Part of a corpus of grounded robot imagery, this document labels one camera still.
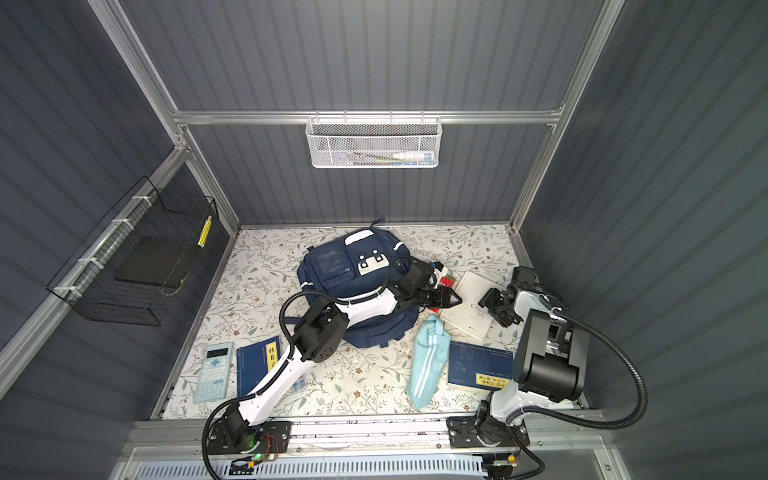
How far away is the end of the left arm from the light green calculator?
57 cm

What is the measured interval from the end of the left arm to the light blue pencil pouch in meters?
0.06

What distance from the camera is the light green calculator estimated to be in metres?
0.81

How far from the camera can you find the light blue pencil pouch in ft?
2.58

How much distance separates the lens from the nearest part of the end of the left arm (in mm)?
830

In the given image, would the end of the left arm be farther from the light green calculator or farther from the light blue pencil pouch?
the light green calculator
